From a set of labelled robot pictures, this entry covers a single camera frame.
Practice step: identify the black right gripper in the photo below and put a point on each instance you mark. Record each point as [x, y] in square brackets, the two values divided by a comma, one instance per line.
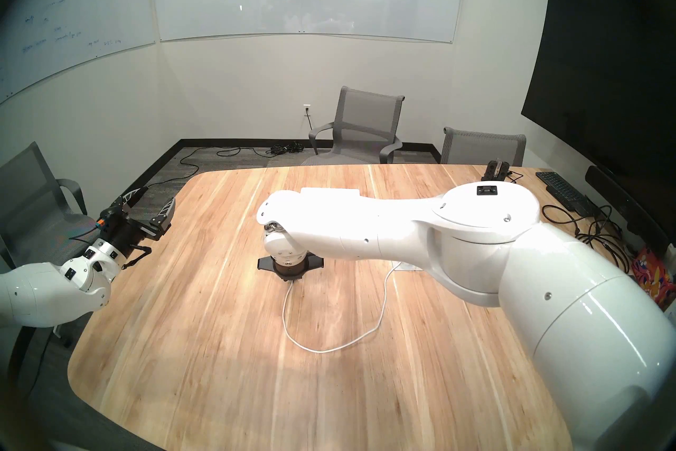
[289, 273]

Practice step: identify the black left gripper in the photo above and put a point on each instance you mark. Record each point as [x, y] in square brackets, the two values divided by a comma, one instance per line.
[124, 234]

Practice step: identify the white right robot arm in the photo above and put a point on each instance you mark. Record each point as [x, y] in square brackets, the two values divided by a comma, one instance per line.
[475, 238]

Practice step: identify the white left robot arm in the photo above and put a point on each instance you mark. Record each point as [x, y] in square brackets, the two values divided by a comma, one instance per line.
[37, 296]

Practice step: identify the silver MacBook laptop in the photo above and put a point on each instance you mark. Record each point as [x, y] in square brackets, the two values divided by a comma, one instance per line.
[332, 191]

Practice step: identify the black charging dock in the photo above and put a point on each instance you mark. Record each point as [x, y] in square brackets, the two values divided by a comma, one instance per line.
[495, 170]

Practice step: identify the silver table outlet box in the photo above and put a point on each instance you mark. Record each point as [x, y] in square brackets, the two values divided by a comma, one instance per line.
[409, 266]

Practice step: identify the dark grey office chair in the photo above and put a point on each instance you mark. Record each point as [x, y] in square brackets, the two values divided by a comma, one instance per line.
[26, 196]

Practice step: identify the grey mesh chair with armrests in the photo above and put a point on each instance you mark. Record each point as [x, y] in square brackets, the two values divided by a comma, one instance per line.
[367, 114]

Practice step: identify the glass whiteboard with writing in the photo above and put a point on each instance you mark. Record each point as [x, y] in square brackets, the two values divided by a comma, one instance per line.
[74, 1]

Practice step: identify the grey mesh office chair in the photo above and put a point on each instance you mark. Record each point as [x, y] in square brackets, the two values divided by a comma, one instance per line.
[483, 149]

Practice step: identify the black keyboard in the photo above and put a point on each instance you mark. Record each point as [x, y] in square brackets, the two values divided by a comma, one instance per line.
[560, 188]

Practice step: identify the black soundbar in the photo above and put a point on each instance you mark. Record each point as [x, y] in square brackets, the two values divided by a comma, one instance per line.
[618, 199]

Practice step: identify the colourful red snack package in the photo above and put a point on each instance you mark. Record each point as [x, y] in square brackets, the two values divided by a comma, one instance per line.
[652, 273]

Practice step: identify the white box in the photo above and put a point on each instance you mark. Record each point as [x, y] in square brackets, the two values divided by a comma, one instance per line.
[670, 310]

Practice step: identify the black wall television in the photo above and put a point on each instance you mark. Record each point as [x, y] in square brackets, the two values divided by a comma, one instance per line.
[597, 64]

